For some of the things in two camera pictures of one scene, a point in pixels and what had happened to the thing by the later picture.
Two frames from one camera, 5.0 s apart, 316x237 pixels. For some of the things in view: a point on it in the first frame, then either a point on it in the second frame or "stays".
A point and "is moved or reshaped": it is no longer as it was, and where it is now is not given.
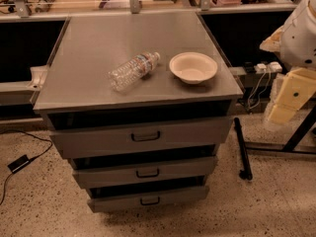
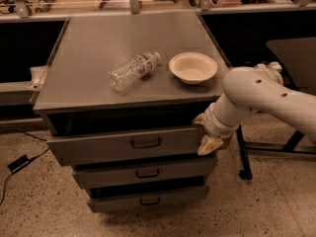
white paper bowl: [194, 67] stays
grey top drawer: [89, 134] is moved or reshaped
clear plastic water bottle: [132, 71] stays
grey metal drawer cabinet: [139, 103] stays
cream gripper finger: [273, 42] → [214, 126]
